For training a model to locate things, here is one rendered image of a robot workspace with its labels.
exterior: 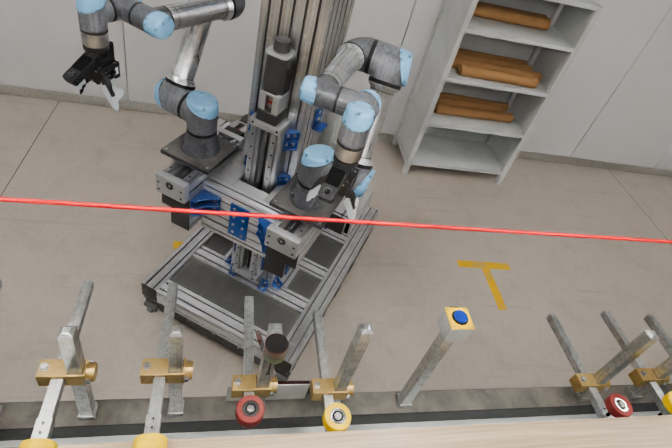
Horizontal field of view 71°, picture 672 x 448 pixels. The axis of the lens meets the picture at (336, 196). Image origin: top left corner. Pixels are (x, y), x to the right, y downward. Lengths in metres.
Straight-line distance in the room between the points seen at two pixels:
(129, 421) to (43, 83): 3.01
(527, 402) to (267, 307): 1.26
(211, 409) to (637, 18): 4.05
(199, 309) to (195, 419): 0.88
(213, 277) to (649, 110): 4.12
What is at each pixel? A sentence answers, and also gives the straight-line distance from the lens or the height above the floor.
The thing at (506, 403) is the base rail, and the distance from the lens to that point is 2.01.
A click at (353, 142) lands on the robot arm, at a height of 1.59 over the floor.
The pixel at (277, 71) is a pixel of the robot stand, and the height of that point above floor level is 1.47.
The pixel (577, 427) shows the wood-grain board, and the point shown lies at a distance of 1.85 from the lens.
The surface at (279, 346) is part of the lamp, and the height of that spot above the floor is 1.17.
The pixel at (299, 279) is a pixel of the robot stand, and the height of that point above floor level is 0.21.
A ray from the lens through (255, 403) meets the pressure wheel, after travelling 1.48.
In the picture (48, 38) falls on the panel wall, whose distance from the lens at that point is 4.01.
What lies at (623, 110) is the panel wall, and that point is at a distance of 5.04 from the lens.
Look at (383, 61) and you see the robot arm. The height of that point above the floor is 1.61.
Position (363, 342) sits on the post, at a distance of 1.38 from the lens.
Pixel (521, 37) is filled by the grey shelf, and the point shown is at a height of 1.26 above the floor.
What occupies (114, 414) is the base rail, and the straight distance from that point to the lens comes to 1.71.
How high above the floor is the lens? 2.25
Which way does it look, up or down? 40 degrees down
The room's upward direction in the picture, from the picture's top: 17 degrees clockwise
